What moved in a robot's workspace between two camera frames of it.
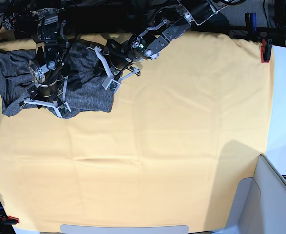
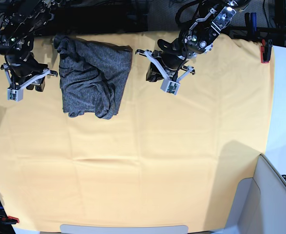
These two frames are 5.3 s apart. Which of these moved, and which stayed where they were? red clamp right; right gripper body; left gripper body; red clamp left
Moved: right gripper body; left gripper body
Stayed: red clamp right; red clamp left
